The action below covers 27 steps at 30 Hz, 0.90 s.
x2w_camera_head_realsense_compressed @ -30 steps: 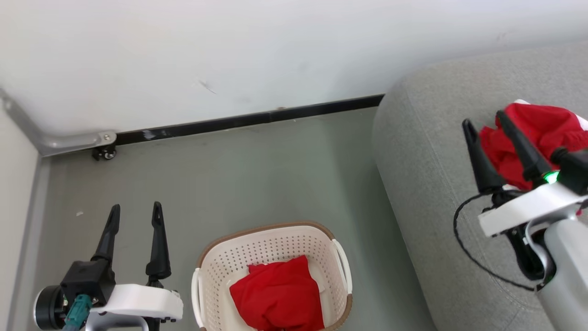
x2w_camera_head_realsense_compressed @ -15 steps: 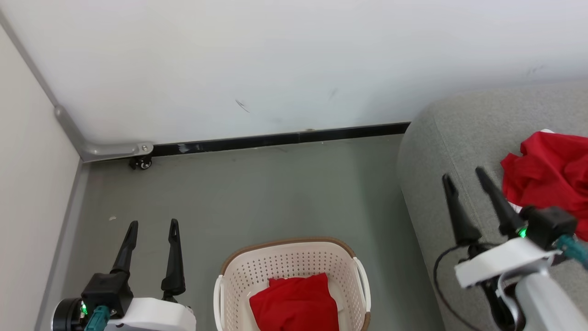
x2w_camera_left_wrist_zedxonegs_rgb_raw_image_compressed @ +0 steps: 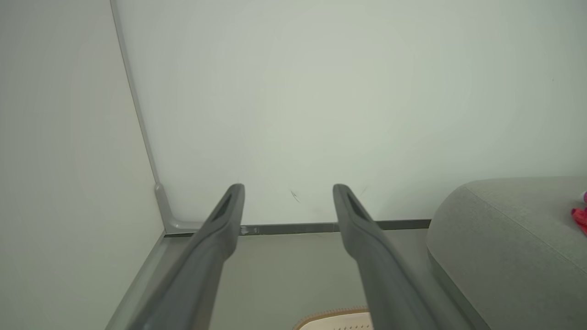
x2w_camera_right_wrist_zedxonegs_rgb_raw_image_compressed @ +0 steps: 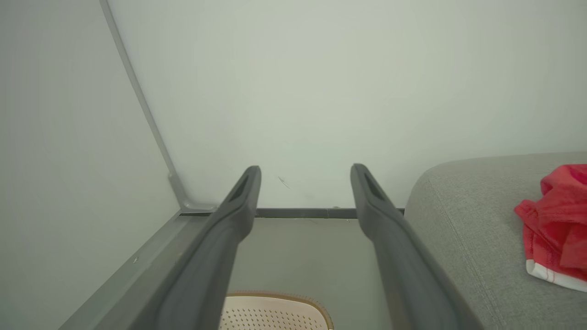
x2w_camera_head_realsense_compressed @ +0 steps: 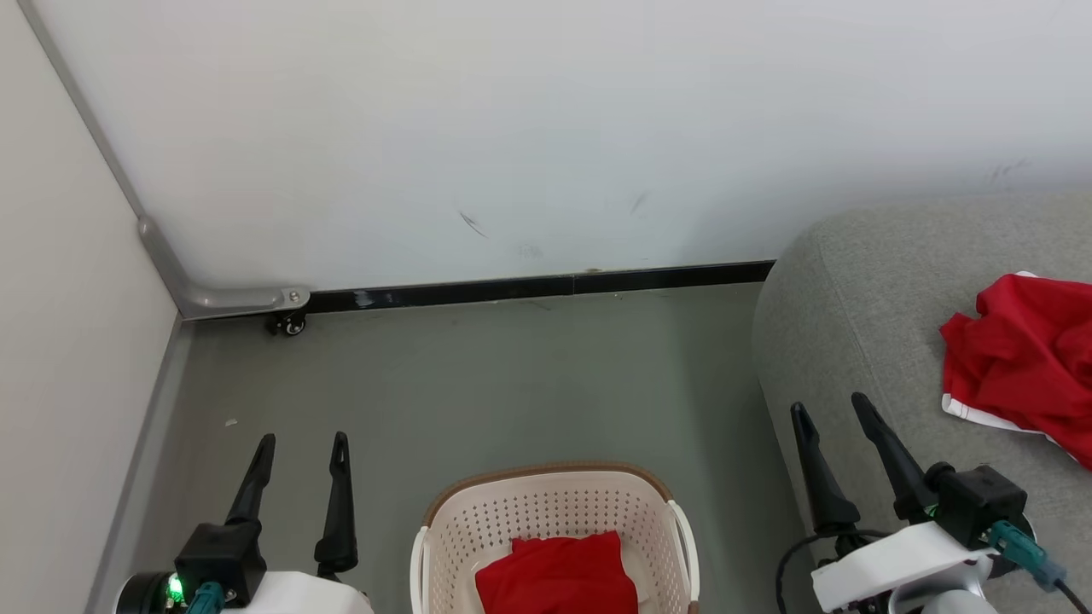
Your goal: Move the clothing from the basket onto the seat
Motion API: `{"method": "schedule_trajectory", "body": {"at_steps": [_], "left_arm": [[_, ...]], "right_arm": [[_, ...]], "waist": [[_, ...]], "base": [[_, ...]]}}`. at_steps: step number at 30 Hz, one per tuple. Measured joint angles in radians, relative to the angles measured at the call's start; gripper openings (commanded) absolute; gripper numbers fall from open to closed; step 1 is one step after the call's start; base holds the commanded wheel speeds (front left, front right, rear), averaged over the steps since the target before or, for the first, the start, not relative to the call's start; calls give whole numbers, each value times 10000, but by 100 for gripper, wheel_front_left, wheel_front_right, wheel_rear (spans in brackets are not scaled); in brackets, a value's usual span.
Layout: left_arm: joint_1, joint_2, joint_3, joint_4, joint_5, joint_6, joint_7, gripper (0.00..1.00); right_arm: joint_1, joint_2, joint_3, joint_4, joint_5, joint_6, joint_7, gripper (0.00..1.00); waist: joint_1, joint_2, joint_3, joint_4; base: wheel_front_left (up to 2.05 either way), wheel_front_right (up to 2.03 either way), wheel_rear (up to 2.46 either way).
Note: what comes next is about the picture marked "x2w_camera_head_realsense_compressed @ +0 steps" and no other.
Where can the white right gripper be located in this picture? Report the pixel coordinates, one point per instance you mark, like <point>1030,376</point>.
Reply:
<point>896,563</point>

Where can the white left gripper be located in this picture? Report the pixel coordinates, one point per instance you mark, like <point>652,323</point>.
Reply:
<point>299,597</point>

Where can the red garment with white stripes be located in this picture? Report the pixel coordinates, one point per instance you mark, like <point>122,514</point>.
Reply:
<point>1024,358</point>

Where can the plain red garment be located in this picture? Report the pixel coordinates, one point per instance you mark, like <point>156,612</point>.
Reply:
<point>554,576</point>

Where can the grey fabric sofa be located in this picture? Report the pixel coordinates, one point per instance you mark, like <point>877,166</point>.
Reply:
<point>853,341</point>

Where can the small black caster wheel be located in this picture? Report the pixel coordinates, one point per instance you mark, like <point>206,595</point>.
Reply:
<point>288,324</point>

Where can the cream perforated laundry basket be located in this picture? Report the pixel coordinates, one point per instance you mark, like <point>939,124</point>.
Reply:
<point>512,503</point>

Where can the black baseboard strip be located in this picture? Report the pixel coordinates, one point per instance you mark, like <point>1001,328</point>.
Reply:
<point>512,288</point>

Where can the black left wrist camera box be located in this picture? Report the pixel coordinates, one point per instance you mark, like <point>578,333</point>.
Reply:
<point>217,554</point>

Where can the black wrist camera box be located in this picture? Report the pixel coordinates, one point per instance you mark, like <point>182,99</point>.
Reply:
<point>217,554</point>
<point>977,503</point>

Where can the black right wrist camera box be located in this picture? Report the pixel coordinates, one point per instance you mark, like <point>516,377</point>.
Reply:
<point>977,503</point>

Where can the teal left camera connector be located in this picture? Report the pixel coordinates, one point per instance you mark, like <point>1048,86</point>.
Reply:
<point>203,599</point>

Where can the teal camera connector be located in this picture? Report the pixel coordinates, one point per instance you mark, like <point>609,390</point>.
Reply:
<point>1024,553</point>
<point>203,599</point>

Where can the teal right camera connector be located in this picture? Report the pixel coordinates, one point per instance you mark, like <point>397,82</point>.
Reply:
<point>1024,553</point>

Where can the grey metal corner bracket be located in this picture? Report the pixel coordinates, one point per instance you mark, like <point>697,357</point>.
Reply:
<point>222,298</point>

